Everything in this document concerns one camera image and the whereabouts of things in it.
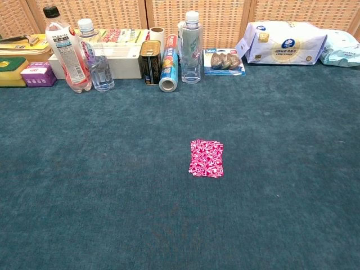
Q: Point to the pink patterned card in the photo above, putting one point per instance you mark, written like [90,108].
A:
[206,159]

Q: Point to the blue plastic wrap roll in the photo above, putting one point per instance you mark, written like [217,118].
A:
[168,70]

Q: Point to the dark teal felt table cover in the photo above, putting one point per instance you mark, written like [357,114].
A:
[112,168]

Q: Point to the blue hooks blister pack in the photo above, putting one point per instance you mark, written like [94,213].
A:
[225,63]

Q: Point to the tall clear bottle white cap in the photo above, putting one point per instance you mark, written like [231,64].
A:
[191,50]

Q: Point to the long white box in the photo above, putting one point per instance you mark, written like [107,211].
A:
[123,64]

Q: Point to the white paper roll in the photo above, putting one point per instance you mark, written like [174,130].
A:
[157,38]

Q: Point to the small clear water bottle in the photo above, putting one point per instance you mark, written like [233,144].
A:
[101,73]

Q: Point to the woven rattan folding screen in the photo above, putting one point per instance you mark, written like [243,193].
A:
[219,22]

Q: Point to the pink drink bottle black cap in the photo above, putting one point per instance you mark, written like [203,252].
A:
[70,56]

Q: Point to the white purple tissue pack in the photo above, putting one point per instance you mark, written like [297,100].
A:
[284,45]

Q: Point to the small purple box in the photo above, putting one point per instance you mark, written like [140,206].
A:
[38,76]

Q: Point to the brown cardboard box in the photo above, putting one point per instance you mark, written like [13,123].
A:
[39,57]

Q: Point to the green box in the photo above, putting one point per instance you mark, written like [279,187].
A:
[11,76]

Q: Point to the light blue wet wipes pack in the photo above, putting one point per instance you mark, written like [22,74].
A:
[341,50]

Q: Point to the razor in yellow blister pack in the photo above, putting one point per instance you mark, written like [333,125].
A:
[17,46]

